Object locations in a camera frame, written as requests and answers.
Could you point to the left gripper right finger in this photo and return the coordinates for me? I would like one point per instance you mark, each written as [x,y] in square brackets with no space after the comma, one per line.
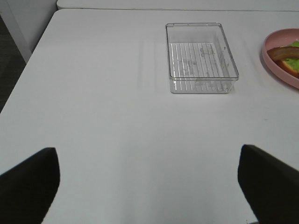
[270,186]

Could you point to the brown bacon strip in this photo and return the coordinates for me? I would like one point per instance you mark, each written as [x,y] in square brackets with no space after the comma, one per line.
[281,53]

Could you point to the bread slice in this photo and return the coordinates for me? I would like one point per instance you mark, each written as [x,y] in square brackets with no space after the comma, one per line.
[282,66]

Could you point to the left clear plastic tray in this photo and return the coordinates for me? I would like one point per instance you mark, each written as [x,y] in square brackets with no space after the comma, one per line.
[199,59]

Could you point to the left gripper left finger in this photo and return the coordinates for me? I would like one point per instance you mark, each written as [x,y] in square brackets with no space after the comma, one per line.
[28,189]

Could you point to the pink round plate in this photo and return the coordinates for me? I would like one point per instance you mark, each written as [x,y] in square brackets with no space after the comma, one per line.
[280,38]

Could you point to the green lettuce leaf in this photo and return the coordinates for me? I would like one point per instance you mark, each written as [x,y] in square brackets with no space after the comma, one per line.
[292,63]

